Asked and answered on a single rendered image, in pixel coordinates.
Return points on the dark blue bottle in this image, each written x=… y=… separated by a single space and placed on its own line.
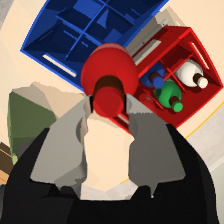
x=154 y=76

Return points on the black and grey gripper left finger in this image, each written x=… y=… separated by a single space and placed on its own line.
x=54 y=159

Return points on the blue crate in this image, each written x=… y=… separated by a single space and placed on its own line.
x=53 y=31

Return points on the green bottle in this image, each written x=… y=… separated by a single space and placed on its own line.
x=169 y=95

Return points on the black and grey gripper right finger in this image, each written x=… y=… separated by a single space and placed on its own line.
x=160 y=157

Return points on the red plastic bottle crate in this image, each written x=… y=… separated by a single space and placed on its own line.
x=158 y=47

